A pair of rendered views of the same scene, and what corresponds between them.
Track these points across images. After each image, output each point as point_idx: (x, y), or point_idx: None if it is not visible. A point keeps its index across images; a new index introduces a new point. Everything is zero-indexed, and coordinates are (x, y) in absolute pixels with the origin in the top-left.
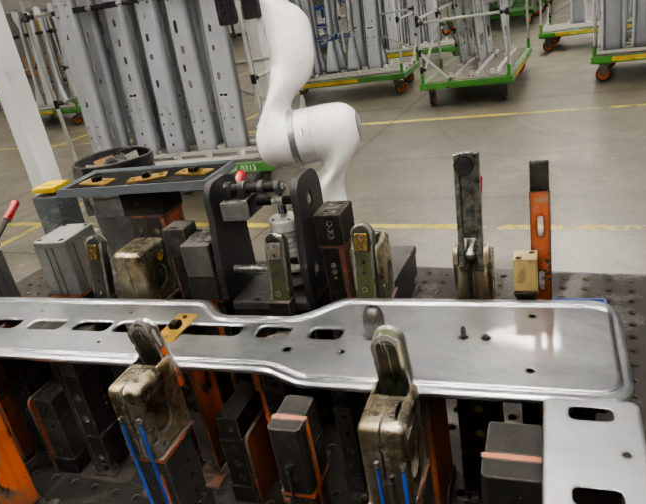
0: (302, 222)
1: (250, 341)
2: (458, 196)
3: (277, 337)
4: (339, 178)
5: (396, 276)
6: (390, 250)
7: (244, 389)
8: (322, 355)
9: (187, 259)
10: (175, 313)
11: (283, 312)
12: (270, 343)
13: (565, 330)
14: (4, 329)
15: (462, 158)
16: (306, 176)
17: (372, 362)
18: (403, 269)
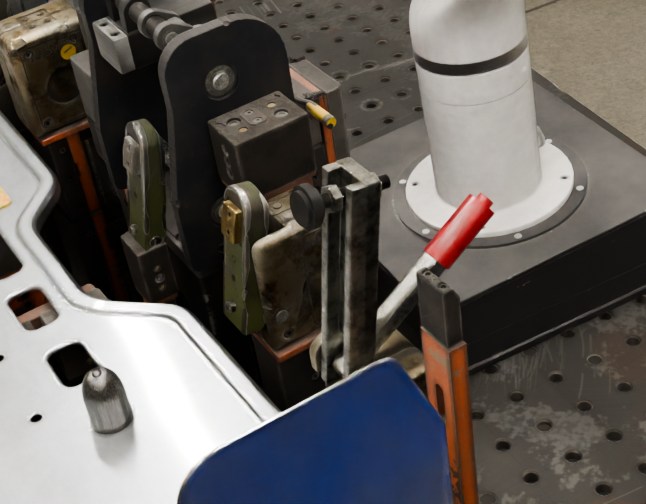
0: (176, 128)
1: None
2: (324, 251)
3: (41, 319)
4: (478, 6)
5: (570, 246)
6: (638, 173)
7: None
8: (10, 406)
9: (79, 84)
10: None
11: (135, 264)
12: None
13: None
14: None
15: (299, 193)
16: (219, 37)
17: (33, 471)
18: (608, 234)
